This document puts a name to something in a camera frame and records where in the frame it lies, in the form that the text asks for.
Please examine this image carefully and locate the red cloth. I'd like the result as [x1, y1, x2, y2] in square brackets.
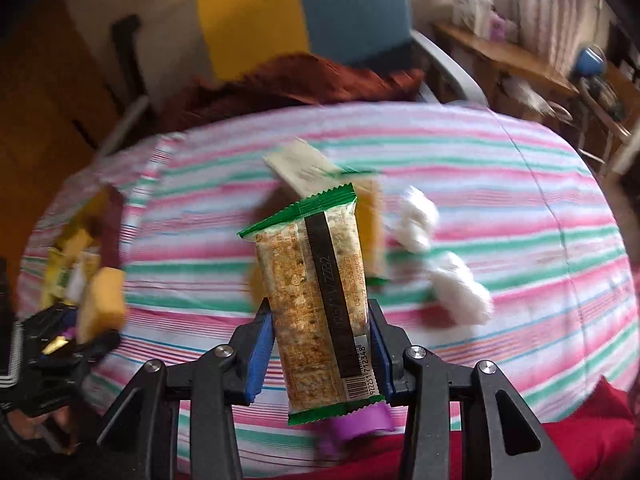
[185, 375, 640, 480]

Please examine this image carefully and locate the wooden cabinet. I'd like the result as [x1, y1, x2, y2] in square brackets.
[0, 0, 121, 201]

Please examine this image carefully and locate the green-edged snack bar packet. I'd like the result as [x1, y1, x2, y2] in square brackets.
[330, 167, 391, 288]
[236, 182, 388, 428]

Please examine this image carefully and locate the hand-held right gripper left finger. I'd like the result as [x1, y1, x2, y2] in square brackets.
[95, 302, 276, 480]

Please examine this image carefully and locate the gold tin box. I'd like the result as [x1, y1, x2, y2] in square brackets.
[35, 185, 128, 321]

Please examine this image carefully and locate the blue desk lamp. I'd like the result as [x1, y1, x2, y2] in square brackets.
[572, 45, 608, 81]

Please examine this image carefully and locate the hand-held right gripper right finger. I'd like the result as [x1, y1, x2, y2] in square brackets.
[367, 297, 576, 480]

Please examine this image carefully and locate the pink green striped tablecloth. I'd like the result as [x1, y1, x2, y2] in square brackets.
[20, 102, 640, 480]

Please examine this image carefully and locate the white plastic bundle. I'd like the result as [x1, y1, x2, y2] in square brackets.
[392, 186, 441, 253]
[430, 252, 493, 326]

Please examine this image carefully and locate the person's left hand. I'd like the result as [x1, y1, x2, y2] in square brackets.
[42, 402, 78, 453]

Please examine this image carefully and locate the white printed box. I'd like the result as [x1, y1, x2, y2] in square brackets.
[452, 0, 496, 38]

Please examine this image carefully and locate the grey yellow blue chair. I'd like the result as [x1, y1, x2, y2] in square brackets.
[95, 0, 488, 156]

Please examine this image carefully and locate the white carton box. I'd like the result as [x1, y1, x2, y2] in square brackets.
[262, 140, 346, 196]

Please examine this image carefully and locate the yellow sponge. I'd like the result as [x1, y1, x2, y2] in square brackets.
[77, 266, 127, 346]

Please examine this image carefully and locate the patterned curtain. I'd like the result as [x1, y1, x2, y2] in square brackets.
[515, 0, 601, 76]

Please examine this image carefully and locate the purple snack packet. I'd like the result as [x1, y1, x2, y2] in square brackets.
[307, 400, 396, 456]

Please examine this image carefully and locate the brown quilted jacket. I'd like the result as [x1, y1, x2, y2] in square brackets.
[160, 52, 426, 131]

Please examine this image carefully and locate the small purple box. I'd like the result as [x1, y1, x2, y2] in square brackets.
[487, 10, 518, 43]

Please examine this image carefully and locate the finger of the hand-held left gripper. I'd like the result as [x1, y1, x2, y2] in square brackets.
[65, 330, 122, 367]
[22, 305, 81, 338]

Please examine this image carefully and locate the wooden side shelf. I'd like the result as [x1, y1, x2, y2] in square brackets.
[432, 20, 581, 101]

